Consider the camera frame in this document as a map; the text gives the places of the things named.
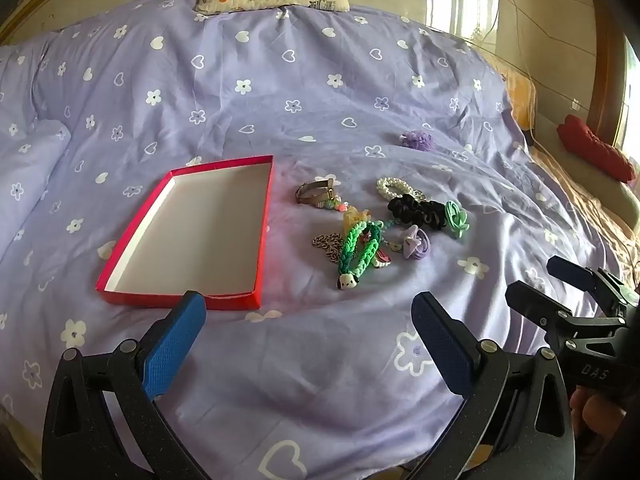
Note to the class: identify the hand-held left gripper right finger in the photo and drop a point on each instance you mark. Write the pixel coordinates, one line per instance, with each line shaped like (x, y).
(442, 345)

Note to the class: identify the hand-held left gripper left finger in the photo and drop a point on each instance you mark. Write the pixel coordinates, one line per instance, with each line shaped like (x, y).
(175, 345)

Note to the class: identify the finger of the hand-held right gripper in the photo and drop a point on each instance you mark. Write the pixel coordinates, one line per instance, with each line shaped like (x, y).
(530, 297)
(570, 271)

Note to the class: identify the red hair clip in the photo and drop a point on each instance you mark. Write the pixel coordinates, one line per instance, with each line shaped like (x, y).
(381, 259)

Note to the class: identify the red shallow cardboard box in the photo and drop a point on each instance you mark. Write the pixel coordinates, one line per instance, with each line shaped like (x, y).
(200, 230)

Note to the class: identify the black scrunchie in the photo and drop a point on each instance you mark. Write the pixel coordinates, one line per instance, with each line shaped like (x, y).
(420, 212)

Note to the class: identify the yellow hair clip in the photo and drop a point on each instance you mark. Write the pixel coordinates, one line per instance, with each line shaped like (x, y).
(354, 219)

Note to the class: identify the gold wrist watch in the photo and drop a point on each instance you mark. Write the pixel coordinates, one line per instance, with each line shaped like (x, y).
(312, 191)

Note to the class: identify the person's right hand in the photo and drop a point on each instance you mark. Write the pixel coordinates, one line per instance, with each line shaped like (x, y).
(597, 412)

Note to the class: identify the orange bed sheet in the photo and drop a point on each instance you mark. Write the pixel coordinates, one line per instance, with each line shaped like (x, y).
(590, 220)

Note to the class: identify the red cushion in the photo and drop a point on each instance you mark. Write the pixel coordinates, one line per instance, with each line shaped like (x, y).
(592, 145)

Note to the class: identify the purple scrunchie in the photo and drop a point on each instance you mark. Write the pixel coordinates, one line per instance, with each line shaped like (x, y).
(417, 140)

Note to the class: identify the purple floral blanket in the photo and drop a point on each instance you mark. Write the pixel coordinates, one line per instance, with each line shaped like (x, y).
(280, 90)

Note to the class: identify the wooden frame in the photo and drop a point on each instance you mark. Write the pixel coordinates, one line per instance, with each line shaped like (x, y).
(607, 60)

